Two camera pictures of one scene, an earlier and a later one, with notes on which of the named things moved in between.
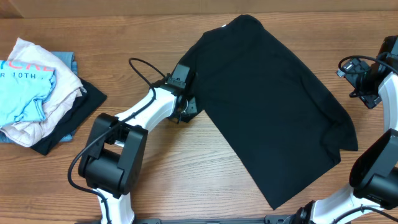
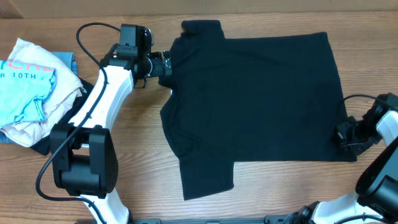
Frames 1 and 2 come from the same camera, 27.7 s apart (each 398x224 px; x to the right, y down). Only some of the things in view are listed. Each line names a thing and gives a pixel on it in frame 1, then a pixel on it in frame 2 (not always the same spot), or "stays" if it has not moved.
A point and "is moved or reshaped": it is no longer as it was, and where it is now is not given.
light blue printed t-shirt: [23, 88] stays
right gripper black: [371, 98] -> [344, 142]
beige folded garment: [64, 91] stays
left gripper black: [192, 107] -> [158, 68]
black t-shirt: [283, 126] is moved or reshaped
